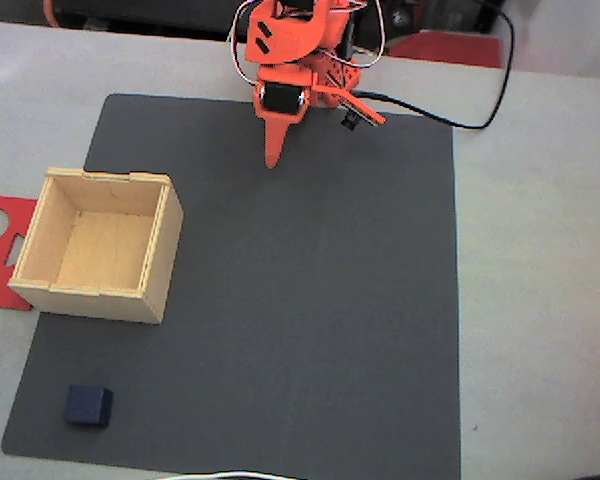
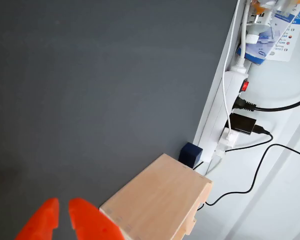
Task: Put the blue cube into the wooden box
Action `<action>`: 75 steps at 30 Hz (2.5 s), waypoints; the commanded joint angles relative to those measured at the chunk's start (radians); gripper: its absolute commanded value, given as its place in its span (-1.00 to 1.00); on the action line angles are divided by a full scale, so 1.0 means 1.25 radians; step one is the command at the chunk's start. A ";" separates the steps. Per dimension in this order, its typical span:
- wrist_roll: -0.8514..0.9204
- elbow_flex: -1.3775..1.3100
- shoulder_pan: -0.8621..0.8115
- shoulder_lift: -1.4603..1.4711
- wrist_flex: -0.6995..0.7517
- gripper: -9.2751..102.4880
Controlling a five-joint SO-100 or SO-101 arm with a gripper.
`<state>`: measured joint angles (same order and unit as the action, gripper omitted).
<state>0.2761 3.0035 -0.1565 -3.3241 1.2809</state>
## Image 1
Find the wooden box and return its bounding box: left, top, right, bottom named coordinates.
left=7, top=166, right=185, bottom=326

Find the blue cube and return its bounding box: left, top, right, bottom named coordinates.
left=62, top=384, right=115, bottom=428

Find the dark grey mat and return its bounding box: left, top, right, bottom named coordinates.
left=0, top=93, right=462, bottom=480

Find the red flat object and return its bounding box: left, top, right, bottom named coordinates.
left=387, top=29, right=504, bottom=69

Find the red sheet with cut-outs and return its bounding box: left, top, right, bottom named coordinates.
left=0, top=194, right=40, bottom=312

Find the orange gripper camera mount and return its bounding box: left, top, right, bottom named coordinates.
left=311, top=83, right=388, bottom=133

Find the black camera cable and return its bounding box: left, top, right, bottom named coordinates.
left=352, top=0, right=516, bottom=131

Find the orange cable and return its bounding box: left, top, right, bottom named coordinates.
left=42, top=0, right=62, bottom=29

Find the white cable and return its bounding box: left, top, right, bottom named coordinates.
left=157, top=469, right=301, bottom=480

